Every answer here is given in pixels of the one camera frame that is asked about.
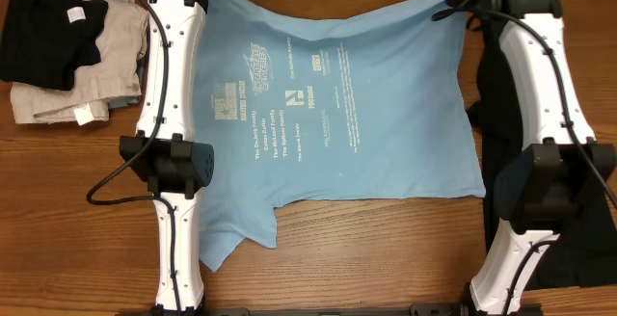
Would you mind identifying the light blue printed t-shirt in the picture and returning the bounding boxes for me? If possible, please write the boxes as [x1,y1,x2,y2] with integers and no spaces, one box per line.
[193,0,485,270]

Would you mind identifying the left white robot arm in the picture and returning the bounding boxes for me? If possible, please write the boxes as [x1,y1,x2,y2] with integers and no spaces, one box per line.
[120,0,214,315]

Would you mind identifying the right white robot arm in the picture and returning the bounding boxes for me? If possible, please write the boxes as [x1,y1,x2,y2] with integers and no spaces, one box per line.
[410,0,616,315]

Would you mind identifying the folded grey-blue garment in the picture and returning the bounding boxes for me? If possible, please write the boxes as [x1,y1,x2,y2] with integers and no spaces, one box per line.
[76,0,149,109]

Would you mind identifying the folded beige shorts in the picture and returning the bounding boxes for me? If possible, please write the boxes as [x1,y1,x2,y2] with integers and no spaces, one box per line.
[11,0,148,125]

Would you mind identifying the folded black garment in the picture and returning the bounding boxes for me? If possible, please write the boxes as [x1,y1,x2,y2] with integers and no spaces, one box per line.
[1,0,109,92]

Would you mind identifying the black garment on right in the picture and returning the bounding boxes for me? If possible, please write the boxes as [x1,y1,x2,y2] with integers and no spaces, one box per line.
[467,17,616,290]

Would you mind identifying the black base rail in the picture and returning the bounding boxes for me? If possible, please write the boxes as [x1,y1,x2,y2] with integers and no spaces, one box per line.
[115,303,545,316]

